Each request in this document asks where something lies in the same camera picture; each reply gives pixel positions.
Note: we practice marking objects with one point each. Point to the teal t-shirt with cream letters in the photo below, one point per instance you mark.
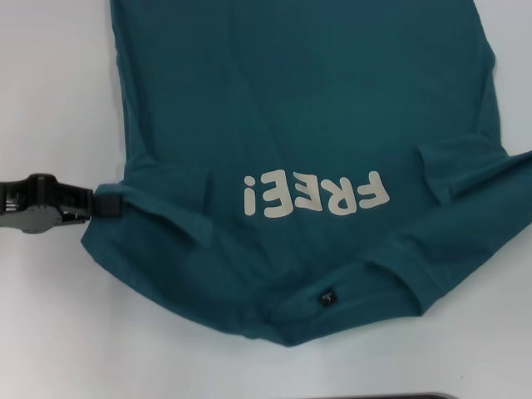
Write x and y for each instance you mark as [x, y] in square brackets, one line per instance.
[311, 104]

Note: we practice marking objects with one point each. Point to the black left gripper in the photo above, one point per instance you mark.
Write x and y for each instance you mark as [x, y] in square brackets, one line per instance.
[29, 203]

